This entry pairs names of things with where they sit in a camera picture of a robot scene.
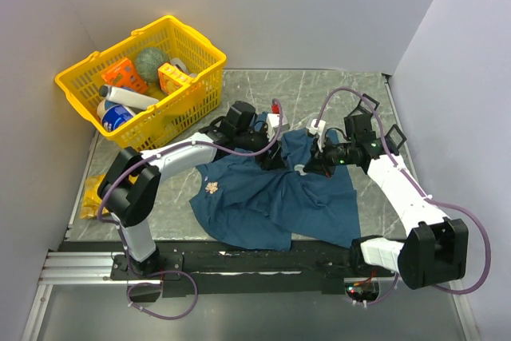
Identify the yellow plastic shopping basket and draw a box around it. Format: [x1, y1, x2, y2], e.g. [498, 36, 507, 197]
[54, 15, 227, 151]

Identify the yellow chips bag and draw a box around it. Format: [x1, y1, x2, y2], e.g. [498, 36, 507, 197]
[79, 174, 105, 220]

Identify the aluminium extrusion rail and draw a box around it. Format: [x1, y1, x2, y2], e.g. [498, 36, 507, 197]
[38, 248, 133, 287]

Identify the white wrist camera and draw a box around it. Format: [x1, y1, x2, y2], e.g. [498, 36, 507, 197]
[306, 119, 327, 151]
[266, 113, 290, 141]

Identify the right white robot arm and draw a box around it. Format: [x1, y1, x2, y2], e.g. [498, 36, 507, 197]
[303, 114, 468, 289]

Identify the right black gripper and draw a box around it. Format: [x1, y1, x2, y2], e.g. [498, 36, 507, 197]
[303, 134, 356, 178]

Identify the white tube bottle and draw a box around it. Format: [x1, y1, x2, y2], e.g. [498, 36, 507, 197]
[98, 85, 159, 110]

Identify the black square frame marker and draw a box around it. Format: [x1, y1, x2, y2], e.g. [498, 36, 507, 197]
[348, 93, 380, 117]

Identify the gold flower brooch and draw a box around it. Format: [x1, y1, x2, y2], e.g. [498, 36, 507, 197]
[205, 182, 219, 194]

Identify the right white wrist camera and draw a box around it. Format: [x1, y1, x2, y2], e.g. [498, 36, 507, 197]
[306, 119, 327, 151]

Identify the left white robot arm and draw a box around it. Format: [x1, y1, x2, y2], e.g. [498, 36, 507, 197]
[97, 99, 284, 279]

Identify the dark blue t-shirt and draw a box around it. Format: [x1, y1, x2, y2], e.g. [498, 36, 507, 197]
[189, 129, 361, 251]

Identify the round pale green brooch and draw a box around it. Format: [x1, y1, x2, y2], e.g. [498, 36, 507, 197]
[294, 164, 307, 176]

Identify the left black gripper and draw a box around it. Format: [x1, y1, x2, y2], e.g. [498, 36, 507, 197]
[236, 125, 287, 172]

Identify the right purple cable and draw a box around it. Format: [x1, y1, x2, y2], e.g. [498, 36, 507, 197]
[315, 86, 492, 310]

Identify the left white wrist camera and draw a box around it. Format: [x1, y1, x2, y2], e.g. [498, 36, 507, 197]
[266, 113, 290, 141]

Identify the orange yellow snack box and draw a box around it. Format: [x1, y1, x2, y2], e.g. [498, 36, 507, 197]
[158, 61, 196, 95]

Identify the blue white container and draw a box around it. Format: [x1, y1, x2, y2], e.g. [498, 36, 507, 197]
[97, 100, 136, 132]

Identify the green round melon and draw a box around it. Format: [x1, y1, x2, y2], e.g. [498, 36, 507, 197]
[135, 47, 169, 83]

